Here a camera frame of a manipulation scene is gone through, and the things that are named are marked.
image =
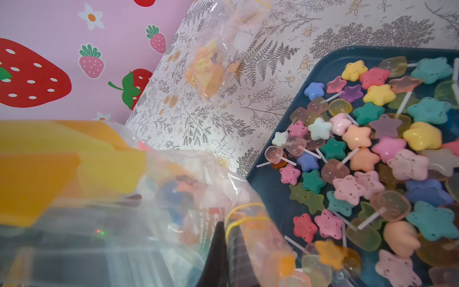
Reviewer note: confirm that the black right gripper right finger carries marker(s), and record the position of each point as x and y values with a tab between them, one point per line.
240	270

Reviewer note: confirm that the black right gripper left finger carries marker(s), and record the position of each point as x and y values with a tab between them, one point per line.
215	272

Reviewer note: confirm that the ziploc bag with yellow duck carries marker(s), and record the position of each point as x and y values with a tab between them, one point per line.
89	204

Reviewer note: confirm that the pile of colourful candies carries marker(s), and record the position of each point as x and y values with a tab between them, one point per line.
369	168

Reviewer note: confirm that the clear ziploc candy bag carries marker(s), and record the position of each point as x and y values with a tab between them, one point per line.
225	37

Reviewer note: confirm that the teal plastic tray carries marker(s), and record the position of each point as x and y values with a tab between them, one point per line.
322	172

